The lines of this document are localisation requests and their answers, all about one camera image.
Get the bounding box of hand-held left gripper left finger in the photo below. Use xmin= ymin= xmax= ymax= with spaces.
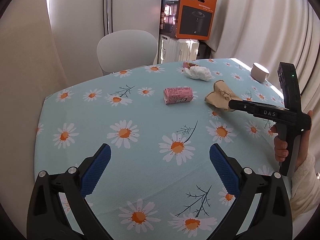
xmin=26 ymin=143 xmax=112 ymax=240

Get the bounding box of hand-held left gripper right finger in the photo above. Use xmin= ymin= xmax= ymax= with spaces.
xmin=209 ymin=143 xmax=293 ymax=240

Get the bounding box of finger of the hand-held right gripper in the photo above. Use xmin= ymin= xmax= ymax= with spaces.
xmin=228 ymin=99 xmax=258 ymax=117

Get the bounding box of brown paper bag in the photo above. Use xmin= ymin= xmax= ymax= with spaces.
xmin=205 ymin=80 xmax=244 ymax=112

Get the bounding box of person's right forearm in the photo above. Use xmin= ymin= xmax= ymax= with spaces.
xmin=290 ymin=152 xmax=320 ymax=220

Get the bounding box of person's right hand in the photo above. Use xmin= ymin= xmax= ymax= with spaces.
xmin=271 ymin=109 xmax=315 ymax=168

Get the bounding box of beige mug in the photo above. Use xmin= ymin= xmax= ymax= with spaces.
xmin=251 ymin=62 xmax=270 ymax=83

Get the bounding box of crumpled white plastic wrap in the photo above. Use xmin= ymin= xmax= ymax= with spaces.
xmin=185 ymin=65 xmax=212 ymax=82

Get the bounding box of pink tissue packet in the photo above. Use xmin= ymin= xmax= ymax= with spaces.
xmin=163 ymin=86 xmax=194 ymax=105

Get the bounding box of black case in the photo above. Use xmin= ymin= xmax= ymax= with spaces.
xmin=198 ymin=41 xmax=213 ymax=60

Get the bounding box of daisy print tablecloth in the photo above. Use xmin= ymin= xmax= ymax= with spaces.
xmin=36 ymin=58 xmax=300 ymax=240

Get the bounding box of white suitcase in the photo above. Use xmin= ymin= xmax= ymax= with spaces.
xmin=158 ymin=35 xmax=200 ymax=64

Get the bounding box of white curtain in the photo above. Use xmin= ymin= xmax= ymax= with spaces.
xmin=207 ymin=0 xmax=320 ymax=100

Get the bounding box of orange cardboard box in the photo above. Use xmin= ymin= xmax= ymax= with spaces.
xmin=175 ymin=0 xmax=218 ymax=41

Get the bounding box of white chair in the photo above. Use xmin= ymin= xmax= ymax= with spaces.
xmin=97 ymin=30 xmax=158 ymax=77

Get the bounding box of beige curtain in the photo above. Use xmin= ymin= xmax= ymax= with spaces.
xmin=0 ymin=0 xmax=69 ymax=140

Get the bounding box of white wardrobe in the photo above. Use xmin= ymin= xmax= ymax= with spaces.
xmin=49 ymin=0 xmax=165 ymax=67

